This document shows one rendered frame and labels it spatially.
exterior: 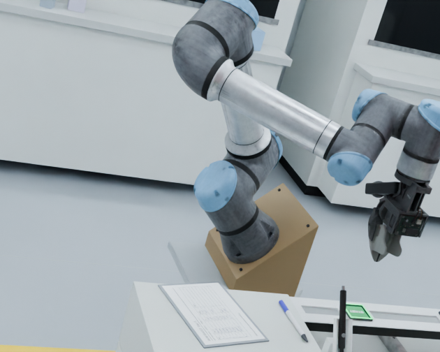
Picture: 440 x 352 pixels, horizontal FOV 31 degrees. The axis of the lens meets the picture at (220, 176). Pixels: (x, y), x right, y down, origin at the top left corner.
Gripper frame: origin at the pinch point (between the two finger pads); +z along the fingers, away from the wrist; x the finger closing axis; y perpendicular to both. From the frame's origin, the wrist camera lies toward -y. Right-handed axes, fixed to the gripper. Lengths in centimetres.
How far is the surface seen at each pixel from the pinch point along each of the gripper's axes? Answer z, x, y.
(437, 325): 14.6, 19.9, 3.3
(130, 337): 23, -50, 4
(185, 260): 29, -27, -40
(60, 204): 111, -30, -228
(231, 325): 13.9, -32.5, 10.1
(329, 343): 6.0, -19.9, 25.0
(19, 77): 57, -57, -256
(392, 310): 14.6, 10.5, -1.6
